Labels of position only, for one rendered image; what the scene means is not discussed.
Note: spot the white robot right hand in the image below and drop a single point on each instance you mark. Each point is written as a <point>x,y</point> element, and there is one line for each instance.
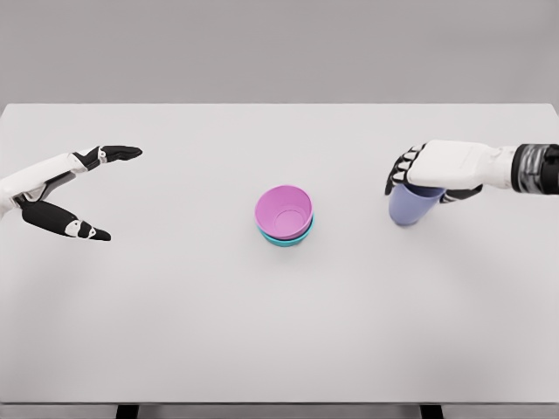
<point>450,163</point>

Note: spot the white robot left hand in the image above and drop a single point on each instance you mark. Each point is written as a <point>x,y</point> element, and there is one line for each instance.
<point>48,172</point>

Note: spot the lavender plastic cup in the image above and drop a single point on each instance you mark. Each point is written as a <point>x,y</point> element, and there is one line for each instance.
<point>408,209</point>

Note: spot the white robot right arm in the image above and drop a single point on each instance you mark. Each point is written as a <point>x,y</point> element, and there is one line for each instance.
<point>530,168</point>

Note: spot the pink plastic bowl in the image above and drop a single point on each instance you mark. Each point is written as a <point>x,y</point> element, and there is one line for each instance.
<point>284,211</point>

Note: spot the teal plastic bowl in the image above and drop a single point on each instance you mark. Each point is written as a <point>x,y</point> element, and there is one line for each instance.
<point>284,244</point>

